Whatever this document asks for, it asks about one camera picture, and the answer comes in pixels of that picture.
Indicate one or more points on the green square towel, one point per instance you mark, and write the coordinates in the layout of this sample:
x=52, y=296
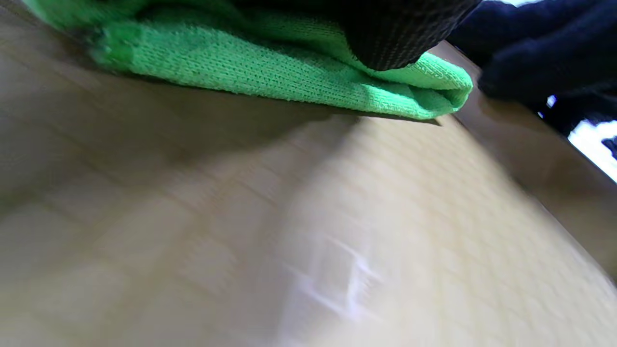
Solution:
x=250, y=62

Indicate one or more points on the brown plastic food tray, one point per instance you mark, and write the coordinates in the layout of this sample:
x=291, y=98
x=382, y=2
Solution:
x=289, y=217

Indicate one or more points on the person's right hand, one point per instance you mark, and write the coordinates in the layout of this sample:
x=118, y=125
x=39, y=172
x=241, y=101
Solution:
x=544, y=48

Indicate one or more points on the person's left hand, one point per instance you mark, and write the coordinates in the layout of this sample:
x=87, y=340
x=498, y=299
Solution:
x=395, y=29

